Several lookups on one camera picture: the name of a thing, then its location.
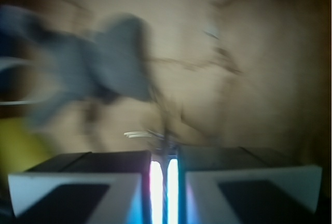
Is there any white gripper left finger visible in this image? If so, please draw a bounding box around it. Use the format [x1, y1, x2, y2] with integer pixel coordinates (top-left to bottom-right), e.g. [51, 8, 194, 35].
[8, 150, 151, 223]

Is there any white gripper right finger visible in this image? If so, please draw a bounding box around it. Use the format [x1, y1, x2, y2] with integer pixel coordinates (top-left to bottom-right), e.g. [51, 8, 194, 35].
[178, 146, 322, 223]

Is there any brown paper bag bin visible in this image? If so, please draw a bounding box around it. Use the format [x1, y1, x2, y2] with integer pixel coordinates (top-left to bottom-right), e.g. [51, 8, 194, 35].
[1, 0, 331, 172]

